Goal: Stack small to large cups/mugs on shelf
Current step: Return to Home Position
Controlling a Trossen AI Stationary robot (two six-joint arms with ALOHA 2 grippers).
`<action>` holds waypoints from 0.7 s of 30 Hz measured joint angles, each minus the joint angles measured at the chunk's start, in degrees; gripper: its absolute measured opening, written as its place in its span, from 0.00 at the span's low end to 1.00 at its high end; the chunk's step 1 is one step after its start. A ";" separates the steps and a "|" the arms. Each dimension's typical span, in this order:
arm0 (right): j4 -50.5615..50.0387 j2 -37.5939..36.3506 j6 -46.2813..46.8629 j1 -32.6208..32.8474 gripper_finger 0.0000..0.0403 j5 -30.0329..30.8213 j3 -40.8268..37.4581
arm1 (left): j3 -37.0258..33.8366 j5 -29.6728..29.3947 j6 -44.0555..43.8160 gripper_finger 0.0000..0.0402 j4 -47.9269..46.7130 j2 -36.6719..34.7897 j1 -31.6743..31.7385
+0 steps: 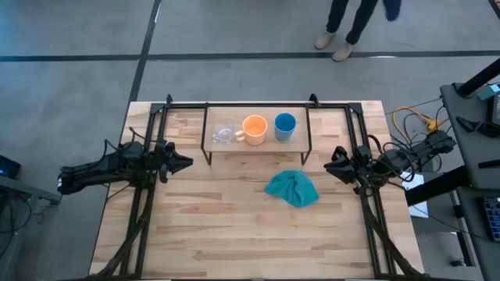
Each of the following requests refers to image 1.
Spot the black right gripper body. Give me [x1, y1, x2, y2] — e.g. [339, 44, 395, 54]
[344, 144, 376, 196]

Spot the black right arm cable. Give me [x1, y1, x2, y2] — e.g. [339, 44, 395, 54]
[366, 133, 417, 184]

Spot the black device on desk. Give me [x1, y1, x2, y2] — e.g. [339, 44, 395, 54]
[455, 116, 500, 139]

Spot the grey desk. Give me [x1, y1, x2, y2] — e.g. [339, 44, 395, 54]
[440, 81, 500, 281]

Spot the white paper sheet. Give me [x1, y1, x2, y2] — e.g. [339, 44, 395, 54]
[399, 170, 430, 219]

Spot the dark keyboard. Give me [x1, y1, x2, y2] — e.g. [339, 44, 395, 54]
[483, 196, 500, 243]

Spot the black monitor pole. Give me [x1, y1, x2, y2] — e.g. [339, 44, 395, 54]
[455, 57, 500, 98]

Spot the black desk beam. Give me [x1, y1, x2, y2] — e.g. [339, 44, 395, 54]
[404, 165, 473, 208]

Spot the clear glass cup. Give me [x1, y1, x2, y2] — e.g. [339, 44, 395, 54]
[212, 123, 237, 144]

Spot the small teal box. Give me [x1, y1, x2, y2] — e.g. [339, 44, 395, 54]
[478, 83, 500, 101]

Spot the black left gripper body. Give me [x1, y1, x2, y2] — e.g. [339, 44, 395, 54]
[153, 151, 177, 185]

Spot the teal cloth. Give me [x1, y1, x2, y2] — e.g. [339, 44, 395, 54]
[264, 169, 320, 208]

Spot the person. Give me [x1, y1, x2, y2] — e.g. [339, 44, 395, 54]
[313, 0, 403, 62]

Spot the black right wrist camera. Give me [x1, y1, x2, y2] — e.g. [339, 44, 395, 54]
[330, 145, 349, 162]

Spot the yellow cable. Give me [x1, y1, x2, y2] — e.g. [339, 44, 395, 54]
[391, 105, 450, 136]

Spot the blue cup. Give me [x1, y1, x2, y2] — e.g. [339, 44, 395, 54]
[273, 112, 298, 142]

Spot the black box blue light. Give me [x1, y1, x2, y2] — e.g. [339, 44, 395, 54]
[0, 155, 22, 180]

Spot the peach orange mug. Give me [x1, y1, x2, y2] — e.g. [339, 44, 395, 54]
[234, 114, 269, 147]

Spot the grey side table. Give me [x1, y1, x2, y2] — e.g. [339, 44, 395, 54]
[0, 174, 63, 281]

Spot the black metal table frame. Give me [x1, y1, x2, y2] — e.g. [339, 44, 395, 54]
[87, 93, 427, 281]

